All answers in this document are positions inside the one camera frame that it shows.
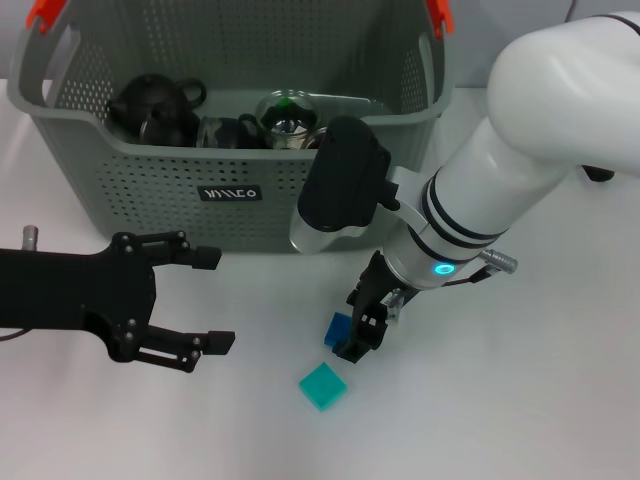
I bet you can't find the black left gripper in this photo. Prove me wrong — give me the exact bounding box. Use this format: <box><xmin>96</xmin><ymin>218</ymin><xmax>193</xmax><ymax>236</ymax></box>
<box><xmin>0</xmin><ymin>230</ymin><xmax>236</xmax><ymax>375</ymax></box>

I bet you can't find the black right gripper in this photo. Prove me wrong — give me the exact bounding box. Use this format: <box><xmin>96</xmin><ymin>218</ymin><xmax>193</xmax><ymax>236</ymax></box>
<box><xmin>335</xmin><ymin>251</ymin><xmax>416</xmax><ymax>364</ymax></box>

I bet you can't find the blue square toy block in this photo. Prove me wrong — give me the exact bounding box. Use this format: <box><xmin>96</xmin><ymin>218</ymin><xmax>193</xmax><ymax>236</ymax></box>
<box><xmin>322</xmin><ymin>312</ymin><xmax>352</xmax><ymax>349</ymax></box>

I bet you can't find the glass teacup black sleeve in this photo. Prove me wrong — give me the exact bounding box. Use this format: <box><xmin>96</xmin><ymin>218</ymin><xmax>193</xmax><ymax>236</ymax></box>
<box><xmin>254</xmin><ymin>89</ymin><xmax>324</xmax><ymax>150</ymax></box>
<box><xmin>138</xmin><ymin>110</ymin><xmax>201</xmax><ymax>147</ymax></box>
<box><xmin>196</xmin><ymin>114</ymin><xmax>260</xmax><ymax>150</ymax></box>

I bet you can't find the teal square toy block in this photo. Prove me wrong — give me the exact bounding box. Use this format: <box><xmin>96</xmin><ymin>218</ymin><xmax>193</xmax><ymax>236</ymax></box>
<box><xmin>298</xmin><ymin>362</ymin><xmax>349</xmax><ymax>412</ymax></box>

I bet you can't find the grey perforated storage basket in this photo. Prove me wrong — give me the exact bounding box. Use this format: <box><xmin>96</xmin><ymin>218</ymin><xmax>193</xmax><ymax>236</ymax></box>
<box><xmin>7</xmin><ymin>0</ymin><xmax>457</xmax><ymax>254</ymax></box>

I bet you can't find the black clay teapot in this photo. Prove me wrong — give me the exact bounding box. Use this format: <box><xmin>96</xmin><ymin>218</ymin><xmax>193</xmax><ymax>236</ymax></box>
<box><xmin>107</xmin><ymin>73</ymin><xmax>207</xmax><ymax>146</ymax></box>

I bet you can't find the right gripper connector cable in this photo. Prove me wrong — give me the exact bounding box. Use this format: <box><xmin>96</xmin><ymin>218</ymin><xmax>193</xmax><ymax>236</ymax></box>
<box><xmin>384</xmin><ymin>248</ymin><xmax>519</xmax><ymax>321</ymax></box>

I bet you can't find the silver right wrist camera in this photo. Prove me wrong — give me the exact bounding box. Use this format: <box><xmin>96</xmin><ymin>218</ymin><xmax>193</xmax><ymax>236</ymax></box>
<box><xmin>289</xmin><ymin>115</ymin><xmax>401</xmax><ymax>254</ymax></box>

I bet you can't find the orange basket handle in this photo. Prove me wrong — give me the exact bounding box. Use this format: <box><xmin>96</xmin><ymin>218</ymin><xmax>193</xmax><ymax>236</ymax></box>
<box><xmin>25</xmin><ymin>0</ymin><xmax>67</xmax><ymax>34</ymax></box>
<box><xmin>423</xmin><ymin>0</ymin><xmax>455</xmax><ymax>39</ymax></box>

